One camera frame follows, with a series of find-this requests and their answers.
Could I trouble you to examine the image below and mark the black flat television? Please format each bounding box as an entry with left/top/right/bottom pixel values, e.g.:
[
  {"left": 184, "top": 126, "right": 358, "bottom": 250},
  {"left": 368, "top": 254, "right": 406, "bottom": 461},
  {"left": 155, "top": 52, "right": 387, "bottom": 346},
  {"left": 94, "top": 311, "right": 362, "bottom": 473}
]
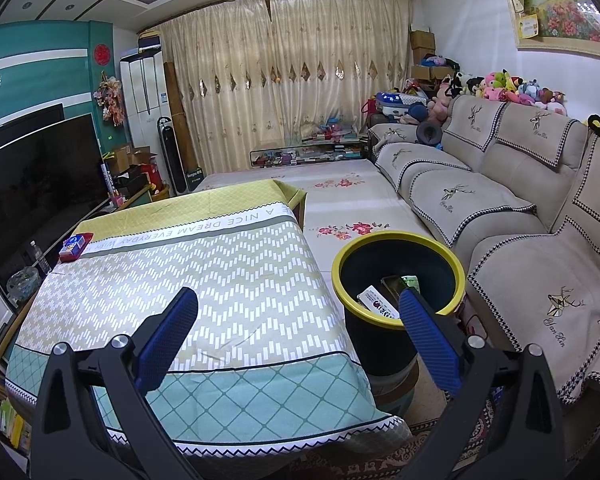
[{"left": 0, "top": 113, "right": 111, "bottom": 282}]

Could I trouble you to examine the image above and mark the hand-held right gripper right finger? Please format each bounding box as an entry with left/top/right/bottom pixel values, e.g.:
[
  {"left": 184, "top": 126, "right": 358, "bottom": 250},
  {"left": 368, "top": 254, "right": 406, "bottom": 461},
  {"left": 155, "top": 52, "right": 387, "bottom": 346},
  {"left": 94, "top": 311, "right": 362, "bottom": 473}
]
[{"left": 398, "top": 288, "right": 567, "bottom": 480}]

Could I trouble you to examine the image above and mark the blue star print bag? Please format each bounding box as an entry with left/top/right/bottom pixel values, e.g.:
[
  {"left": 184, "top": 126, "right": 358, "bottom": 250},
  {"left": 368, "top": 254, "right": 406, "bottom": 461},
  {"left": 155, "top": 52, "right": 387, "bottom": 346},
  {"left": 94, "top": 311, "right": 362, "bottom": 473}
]
[{"left": 374, "top": 90, "right": 422, "bottom": 119}]

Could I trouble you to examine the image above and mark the stack of cardboard boxes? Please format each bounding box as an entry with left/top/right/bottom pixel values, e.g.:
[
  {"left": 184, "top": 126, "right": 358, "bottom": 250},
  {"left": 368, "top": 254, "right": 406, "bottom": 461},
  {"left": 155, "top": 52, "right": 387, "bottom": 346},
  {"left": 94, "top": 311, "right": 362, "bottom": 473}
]
[{"left": 409, "top": 29, "right": 454, "bottom": 81}]

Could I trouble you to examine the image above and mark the low glass table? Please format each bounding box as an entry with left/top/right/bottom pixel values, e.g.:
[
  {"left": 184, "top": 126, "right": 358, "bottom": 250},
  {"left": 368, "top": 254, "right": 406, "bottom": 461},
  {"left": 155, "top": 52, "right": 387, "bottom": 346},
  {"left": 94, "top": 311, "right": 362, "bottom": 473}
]
[{"left": 249, "top": 142, "right": 369, "bottom": 169}]

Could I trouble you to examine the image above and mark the pile of plush toys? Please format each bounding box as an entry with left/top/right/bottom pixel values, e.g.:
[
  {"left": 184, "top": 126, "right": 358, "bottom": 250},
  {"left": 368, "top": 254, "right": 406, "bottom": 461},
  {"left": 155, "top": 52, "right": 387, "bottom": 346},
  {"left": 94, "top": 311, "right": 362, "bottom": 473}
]
[{"left": 432, "top": 67, "right": 569, "bottom": 116}]

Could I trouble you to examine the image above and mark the dark round cushion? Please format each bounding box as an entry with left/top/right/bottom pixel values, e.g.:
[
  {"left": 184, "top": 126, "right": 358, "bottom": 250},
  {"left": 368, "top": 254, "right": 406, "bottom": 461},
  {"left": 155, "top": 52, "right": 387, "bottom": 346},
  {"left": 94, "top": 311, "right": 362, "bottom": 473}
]
[{"left": 415, "top": 120, "right": 444, "bottom": 147}]

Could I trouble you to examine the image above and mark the beige sofa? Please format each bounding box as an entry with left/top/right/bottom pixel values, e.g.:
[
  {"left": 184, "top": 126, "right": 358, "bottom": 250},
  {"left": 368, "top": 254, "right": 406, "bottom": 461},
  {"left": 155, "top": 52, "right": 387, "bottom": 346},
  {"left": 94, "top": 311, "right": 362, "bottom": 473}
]
[{"left": 367, "top": 94, "right": 600, "bottom": 462}]

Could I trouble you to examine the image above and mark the patterned tablecloth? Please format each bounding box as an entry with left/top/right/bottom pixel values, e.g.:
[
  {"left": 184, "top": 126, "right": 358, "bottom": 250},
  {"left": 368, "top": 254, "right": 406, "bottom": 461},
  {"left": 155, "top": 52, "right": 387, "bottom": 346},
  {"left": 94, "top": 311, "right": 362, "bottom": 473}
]
[{"left": 5, "top": 178, "right": 414, "bottom": 457}]

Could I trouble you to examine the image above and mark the red blue tissue pack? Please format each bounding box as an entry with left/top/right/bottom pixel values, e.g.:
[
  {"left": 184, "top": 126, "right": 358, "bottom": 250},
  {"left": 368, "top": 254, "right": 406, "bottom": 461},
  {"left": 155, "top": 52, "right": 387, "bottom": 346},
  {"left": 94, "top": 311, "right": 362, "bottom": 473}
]
[{"left": 58, "top": 232, "right": 95, "bottom": 264}]

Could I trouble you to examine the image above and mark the open cardboard box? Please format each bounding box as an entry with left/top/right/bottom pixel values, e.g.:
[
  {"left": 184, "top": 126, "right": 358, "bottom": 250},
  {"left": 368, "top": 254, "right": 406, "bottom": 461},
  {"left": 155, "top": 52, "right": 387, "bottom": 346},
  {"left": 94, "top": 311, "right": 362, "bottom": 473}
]
[{"left": 102, "top": 145, "right": 164, "bottom": 199}]

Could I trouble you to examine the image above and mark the patterned rug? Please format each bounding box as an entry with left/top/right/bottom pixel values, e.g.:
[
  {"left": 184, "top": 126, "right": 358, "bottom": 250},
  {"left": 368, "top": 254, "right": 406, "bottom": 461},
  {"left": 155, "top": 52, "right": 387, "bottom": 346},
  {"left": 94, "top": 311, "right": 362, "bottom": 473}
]
[{"left": 290, "top": 394, "right": 497, "bottom": 480}]

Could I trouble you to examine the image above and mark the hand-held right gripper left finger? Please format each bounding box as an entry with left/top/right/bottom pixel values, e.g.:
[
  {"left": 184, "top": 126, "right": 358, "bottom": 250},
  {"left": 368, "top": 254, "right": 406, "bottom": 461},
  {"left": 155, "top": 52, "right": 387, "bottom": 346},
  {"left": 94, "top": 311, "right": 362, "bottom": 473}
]
[{"left": 30, "top": 287, "right": 200, "bottom": 480}]

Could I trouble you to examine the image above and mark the clear water bottle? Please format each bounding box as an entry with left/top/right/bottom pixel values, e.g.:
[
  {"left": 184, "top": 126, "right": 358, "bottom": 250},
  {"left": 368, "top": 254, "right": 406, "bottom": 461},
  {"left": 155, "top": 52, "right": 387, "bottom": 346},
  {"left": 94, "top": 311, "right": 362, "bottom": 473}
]
[{"left": 30, "top": 240, "right": 51, "bottom": 276}]

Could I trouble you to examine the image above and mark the black tower fan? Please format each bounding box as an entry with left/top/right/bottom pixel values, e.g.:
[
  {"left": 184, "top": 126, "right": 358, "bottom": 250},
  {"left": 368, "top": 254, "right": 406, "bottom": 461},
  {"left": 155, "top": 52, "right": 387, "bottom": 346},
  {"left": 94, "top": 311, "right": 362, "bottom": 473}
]
[{"left": 157, "top": 115, "right": 186, "bottom": 196}]

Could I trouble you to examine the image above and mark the black wall panel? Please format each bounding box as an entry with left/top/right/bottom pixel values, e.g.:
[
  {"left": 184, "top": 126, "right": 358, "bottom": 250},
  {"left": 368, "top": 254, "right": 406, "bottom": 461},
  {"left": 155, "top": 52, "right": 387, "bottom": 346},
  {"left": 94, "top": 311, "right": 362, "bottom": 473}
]
[{"left": 0, "top": 103, "right": 65, "bottom": 136}]

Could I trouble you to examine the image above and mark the small brown box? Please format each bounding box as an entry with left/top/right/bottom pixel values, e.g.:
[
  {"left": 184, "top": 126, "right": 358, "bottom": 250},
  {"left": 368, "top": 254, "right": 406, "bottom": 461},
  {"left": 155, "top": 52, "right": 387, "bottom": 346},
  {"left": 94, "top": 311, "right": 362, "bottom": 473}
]
[{"left": 381, "top": 275, "right": 409, "bottom": 299}]

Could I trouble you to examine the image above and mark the black waste bin yellow rim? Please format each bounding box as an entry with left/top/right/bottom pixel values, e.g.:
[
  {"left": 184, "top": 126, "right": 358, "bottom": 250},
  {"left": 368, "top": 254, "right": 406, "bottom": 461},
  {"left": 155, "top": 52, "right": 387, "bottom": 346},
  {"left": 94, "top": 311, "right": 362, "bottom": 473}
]
[{"left": 330, "top": 231, "right": 467, "bottom": 379}]

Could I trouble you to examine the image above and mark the beige embroidered curtain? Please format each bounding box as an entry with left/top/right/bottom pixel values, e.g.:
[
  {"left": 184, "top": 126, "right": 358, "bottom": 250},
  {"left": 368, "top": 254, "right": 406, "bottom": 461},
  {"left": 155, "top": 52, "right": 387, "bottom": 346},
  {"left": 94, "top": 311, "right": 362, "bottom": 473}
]
[{"left": 157, "top": 0, "right": 414, "bottom": 177}]

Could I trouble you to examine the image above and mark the row of books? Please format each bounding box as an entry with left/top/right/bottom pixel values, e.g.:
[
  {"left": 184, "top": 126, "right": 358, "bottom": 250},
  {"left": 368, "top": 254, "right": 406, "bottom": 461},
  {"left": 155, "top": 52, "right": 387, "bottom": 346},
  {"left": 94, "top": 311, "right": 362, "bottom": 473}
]
[{"left": 0, "top": 354, "right": 32, "bottom": 449}]

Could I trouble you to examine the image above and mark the hanging flower decoration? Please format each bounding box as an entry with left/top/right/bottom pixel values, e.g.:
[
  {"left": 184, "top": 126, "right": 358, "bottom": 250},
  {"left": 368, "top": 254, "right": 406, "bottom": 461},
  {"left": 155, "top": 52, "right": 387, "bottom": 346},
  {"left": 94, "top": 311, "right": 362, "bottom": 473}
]
[{"left": 93, "top": 75, "right": 126, "bottom": 127}]

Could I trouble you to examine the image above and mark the white standing air conditioner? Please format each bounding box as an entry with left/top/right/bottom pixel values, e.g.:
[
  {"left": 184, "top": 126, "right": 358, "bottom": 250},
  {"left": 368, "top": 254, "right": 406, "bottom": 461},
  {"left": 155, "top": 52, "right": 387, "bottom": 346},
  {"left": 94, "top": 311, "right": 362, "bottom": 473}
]
[{"left": 119, "top": 48, "right": 169, "bottom": 162}]

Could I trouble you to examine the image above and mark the glass ashtray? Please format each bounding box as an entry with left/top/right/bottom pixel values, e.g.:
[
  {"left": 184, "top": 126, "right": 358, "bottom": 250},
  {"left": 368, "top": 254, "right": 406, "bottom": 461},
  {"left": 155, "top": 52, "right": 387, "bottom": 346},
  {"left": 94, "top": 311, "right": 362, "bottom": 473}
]
[{"left": 5, "top": 267, "right": 40, "bottom": 302}]

